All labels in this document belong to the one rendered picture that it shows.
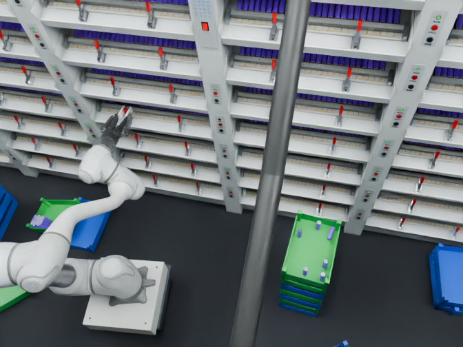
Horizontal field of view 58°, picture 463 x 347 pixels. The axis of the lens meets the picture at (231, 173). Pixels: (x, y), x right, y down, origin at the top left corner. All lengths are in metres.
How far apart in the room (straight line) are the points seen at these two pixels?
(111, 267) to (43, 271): 0.57
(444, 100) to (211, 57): 0.83
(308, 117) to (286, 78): 1.32
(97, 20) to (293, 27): 1.30
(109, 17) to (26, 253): 0.86
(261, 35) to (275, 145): 1.08
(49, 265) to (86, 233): 1.31
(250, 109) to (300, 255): 0.68
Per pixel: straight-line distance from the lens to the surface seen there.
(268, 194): 0.44
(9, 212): 2.98
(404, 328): 2.44
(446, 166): 1.99
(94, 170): 1.80
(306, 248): 1.95
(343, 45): 1.47
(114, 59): 1.82
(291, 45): 0.45
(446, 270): 2.51
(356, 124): 1.76
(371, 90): 1.62
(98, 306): 2.20
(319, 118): 1.76
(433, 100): 1.65
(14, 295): 2.76
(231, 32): 1.51
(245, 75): 1.64
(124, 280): 1.94
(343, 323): 2.37
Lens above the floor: 2.28
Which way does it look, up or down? 57 degrees down
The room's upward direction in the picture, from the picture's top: 8 degrees counter-clockwise
